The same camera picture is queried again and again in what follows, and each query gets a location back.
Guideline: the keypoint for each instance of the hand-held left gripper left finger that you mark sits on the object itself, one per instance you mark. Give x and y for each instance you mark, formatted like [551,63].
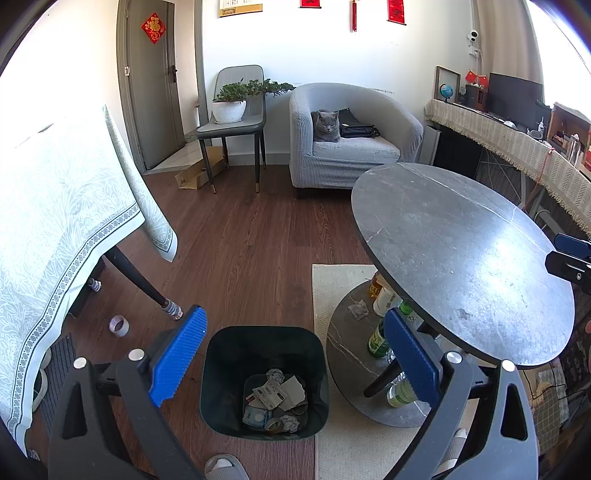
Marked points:
[178,355]

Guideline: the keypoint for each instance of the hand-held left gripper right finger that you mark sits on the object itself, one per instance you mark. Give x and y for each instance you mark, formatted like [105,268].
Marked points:
[411,355]

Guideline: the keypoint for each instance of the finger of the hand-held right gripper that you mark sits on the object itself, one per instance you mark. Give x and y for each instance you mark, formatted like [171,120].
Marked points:
[575,245]
[565,267]

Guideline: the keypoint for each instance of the dark teal plastic trash bin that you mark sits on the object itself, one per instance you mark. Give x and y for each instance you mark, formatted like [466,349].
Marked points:
[221,369]

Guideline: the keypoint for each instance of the small paper ball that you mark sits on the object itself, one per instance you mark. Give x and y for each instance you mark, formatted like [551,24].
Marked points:
[275,374]

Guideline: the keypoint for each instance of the blue white wipes packet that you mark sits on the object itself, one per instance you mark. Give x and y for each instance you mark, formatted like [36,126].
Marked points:
[256,417]

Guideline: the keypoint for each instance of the brown cardboard tape core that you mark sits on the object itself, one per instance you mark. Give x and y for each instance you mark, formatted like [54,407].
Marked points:
[268,425]

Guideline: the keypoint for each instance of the white cardboard box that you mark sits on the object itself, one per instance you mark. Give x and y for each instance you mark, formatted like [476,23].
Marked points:
[295,392]

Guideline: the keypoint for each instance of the large paper ball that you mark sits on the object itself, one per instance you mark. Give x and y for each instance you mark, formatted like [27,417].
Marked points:
[290,422]

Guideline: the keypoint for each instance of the green glass bottle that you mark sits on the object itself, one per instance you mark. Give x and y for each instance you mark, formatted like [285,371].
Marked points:
[376,344]

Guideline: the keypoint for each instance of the clear bottle with green cap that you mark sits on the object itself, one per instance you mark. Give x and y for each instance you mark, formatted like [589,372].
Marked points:
[401,394]

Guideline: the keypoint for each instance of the striped table leg sock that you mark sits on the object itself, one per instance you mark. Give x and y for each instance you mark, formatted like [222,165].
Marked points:
[95,286]
[173,310]

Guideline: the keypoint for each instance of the white plastic bottle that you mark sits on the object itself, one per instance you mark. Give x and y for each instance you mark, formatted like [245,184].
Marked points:
[385,302]

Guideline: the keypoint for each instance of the small clear plastic bag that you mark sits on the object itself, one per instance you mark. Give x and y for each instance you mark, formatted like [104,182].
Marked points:
[359,309]

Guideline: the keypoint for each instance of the masking tape roll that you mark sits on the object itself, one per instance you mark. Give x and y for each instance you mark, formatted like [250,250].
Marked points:
[112,327]

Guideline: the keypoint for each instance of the amber liquid bottle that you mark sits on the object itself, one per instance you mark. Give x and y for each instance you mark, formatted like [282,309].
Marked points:
[375,288]

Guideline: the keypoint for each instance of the black table leg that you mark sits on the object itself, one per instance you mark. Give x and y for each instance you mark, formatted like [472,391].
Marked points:
[134,272]

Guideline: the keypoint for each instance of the grey slipper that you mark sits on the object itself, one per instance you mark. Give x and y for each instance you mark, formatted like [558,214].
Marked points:
[224,466]
[459,438]

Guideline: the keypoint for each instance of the cream rug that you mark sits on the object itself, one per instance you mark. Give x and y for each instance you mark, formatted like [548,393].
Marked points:
[332,295]

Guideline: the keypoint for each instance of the round grey marble table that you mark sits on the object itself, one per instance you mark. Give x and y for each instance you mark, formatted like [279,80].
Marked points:
[461,254]

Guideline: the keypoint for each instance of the grey striped floor mat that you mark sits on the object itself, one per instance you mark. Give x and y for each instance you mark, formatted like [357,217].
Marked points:
[62,364]

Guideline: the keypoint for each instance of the beige lace cloth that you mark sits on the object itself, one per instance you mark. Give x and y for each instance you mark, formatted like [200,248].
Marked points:
[508,138]

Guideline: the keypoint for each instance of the wooden desk shelf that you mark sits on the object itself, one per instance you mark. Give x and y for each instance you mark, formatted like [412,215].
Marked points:
[561,115]

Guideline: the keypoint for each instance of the checkered cloth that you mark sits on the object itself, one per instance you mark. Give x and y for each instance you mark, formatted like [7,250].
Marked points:
[549,406]

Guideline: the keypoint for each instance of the black cabinet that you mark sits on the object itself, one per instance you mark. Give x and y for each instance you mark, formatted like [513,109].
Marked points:
[457,152]

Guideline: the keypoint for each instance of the black monitor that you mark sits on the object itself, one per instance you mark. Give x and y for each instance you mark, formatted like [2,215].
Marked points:
[515,97]

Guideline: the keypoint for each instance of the brown wooden box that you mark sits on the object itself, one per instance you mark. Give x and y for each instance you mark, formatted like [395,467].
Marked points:
[475,98]

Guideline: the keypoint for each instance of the small red flags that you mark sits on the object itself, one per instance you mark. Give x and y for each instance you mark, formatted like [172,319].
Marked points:
[475,78]

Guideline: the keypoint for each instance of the small blue globe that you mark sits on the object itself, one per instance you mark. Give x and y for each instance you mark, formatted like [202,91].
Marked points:
[446,90]

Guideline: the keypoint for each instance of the grey armchair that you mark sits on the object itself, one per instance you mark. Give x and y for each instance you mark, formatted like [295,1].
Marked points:
[351,157]

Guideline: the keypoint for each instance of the black handbag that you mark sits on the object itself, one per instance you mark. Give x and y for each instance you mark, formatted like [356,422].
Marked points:
[360,131]

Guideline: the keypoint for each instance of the grey dining chair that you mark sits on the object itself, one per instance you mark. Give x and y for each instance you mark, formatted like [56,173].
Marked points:
[231,131]

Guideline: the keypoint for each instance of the grey cat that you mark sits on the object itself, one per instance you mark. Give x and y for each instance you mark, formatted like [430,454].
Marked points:
[326,125]

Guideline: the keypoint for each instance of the potted plant in white pot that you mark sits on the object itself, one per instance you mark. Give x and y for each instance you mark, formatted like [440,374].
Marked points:
[228,111]

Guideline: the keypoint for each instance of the grey door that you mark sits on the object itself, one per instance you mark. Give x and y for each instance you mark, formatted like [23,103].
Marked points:
[152,92]

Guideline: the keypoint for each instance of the red tassel knot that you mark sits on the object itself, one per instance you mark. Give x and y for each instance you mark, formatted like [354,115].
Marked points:
[354,16]

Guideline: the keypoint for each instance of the red door decoration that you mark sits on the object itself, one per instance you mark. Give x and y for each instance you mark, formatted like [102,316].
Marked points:
[153,27]

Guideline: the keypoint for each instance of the picture frame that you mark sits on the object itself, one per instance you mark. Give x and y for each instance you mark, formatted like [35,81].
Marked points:
[445,74]

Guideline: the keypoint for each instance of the white security camera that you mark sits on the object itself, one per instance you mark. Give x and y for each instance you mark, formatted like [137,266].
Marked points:
[473,38]

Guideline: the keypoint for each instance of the red wall scroll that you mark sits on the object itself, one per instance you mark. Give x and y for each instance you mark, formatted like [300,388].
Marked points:
[397,10]

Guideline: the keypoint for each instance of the wall calendar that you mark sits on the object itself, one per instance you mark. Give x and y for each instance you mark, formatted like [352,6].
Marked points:
[240,7]

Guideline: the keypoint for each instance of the red square wall hanging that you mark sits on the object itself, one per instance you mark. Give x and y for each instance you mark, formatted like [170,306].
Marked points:
[310,3]

